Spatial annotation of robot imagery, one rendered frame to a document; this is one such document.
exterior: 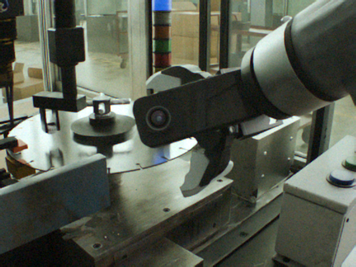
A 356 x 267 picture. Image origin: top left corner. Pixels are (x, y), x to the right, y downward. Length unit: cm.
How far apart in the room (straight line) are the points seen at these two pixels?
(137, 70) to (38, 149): 72
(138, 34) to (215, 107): 91
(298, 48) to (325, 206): 34
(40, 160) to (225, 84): 31
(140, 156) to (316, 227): 28
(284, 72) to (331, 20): 6
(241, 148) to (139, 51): 58
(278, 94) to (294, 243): 37
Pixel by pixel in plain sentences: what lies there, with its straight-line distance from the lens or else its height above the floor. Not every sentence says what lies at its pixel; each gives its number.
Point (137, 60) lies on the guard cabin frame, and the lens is 124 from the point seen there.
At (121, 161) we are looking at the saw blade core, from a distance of 52.
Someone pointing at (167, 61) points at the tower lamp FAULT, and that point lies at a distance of 88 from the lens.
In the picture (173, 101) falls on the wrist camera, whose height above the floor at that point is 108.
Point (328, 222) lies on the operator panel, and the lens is 58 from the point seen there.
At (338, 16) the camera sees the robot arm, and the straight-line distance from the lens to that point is 26.
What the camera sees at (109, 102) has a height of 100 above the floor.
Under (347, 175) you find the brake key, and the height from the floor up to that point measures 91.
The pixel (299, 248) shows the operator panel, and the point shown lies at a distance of 63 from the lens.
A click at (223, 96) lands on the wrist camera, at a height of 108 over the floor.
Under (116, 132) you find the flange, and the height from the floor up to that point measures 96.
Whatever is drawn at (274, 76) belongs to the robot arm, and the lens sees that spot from 29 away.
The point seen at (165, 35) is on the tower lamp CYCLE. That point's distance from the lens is 87.
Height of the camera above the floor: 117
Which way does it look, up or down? 21 degrees down
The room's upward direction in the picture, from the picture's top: straight up
